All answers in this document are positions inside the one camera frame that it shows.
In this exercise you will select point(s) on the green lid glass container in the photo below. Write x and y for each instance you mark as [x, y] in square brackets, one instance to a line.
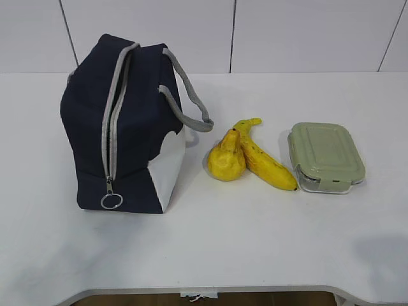
[324, 158]

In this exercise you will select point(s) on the yellow pear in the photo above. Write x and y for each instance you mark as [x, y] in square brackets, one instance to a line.
[226, 161]

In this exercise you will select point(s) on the navy blue lunch bag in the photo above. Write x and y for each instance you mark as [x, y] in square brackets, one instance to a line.
[124, 110]

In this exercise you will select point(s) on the yellow banana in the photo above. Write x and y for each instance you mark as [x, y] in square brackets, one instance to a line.
[259, 162]

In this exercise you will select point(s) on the white tape label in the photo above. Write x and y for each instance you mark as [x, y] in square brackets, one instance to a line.
[195, 296]

